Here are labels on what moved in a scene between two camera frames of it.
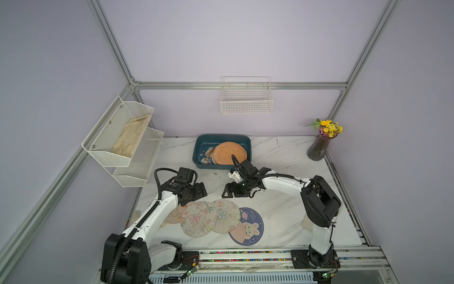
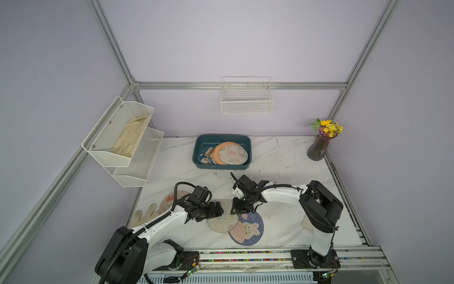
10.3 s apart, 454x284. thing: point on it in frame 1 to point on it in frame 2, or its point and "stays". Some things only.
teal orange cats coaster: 205,155 stays
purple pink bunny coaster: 249,229 stays
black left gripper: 200,192 to 213,213
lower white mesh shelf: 142,161 stays
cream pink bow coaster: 198,218 to 233,154
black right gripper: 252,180 to 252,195
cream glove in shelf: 126,141 stays
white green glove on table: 307,223 stays
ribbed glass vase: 317,150 stays
